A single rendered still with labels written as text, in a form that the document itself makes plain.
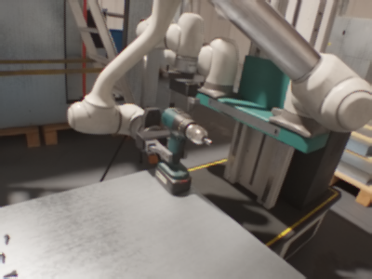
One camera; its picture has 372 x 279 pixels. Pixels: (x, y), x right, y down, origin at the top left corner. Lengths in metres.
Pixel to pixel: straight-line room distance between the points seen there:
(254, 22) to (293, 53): 0.13
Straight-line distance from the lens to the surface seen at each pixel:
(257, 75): 1.21
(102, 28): 1.72
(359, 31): 6.77
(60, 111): 2.51
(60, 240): 0.61
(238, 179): 1.48
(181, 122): 0.64
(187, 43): 0.93
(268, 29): 0.67
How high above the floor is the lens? 1.09
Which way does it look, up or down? 24 degrees down
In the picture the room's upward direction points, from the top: 9 degrees clockwise
